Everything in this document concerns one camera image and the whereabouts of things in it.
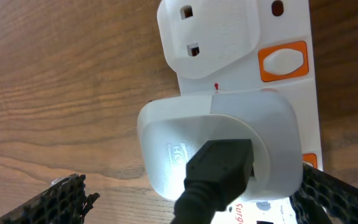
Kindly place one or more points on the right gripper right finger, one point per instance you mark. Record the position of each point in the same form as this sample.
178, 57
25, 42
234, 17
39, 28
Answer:
322, 196

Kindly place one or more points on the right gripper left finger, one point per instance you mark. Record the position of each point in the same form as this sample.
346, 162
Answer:
64, 202

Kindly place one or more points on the white power strip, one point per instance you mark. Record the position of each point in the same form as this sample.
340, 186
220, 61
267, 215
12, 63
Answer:
245, 71

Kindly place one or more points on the white usb wall charger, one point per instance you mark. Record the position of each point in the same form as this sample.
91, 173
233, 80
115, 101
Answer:
222, 143

